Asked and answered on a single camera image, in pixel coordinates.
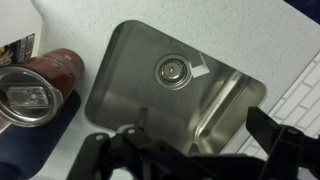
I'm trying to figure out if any dark blue bottle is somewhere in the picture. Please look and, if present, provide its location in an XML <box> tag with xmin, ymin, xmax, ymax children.
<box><xmin>0</xmin><ymin>89</ymin><xmax>82</xmax><ymax>180</ymax></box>

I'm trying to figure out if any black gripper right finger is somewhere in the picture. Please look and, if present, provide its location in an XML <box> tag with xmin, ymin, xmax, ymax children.
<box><xmin>246</xmin><ymin>106</ymin><xmax>320</xmax><ymax>180</ymax></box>

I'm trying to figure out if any translucent plastic gallon jug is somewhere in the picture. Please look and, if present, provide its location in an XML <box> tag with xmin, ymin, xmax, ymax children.
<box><xmin>0</xmin><ymin>0</ymin><xmax>44</xmax><ymax>64</ymax></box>

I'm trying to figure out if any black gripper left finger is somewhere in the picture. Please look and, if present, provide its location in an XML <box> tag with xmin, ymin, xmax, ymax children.
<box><xmin>66</xmin><ymin>107</ymin><xmax>201</xmax><ymax>180</ymax></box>

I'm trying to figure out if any stainless steel sink basin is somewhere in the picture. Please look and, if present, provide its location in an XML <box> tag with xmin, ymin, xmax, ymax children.
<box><xmin>84</xmin><ymin>19</ymin><xmax>268</xmax><ymax>158</ymax></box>

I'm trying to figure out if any metal sink drain strainer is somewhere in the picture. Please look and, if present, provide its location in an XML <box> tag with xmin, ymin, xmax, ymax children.
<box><xmin>153</xmin><ymin>53</ymin><xmax>194</xmax><ymax>91</ymax></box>

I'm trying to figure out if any white brick pattern mat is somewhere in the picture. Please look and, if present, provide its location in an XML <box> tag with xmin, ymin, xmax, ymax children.
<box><xmin>221</xmin><ymin>49</ymin><xmax>320</xmax><ymax>180</ymax></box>

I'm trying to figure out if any white sticker in sink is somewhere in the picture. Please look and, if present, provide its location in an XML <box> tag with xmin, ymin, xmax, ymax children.
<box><xmin>189</xmin><ymin>53</ymin><xmax>211</xmax><ymax>79</ymax></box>

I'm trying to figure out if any blue recycling bin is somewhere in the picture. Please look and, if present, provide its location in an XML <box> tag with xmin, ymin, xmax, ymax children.
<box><xmin>283</xmin><ymin>0</ymin><xmax>320</xmax><ymax>24</ymax></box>

